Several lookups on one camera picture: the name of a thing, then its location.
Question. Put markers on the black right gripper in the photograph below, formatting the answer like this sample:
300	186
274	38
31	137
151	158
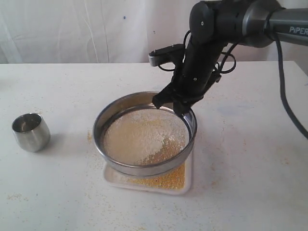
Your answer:
188	86

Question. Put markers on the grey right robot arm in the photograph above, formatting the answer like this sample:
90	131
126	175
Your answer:
212	26

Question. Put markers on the round steel mesh sieve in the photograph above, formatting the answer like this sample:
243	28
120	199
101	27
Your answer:
135	102

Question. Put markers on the white square plastic tray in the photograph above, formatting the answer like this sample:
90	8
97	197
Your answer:
176	182

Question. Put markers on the white curtain backdrop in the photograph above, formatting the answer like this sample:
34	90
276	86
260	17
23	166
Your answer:
89	31

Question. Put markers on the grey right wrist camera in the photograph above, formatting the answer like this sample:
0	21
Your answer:
170	54

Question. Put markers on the stainless steel cup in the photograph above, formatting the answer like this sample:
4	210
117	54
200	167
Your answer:
31	132

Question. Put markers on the yellow and white grain mix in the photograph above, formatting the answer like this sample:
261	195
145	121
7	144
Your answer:
147	136

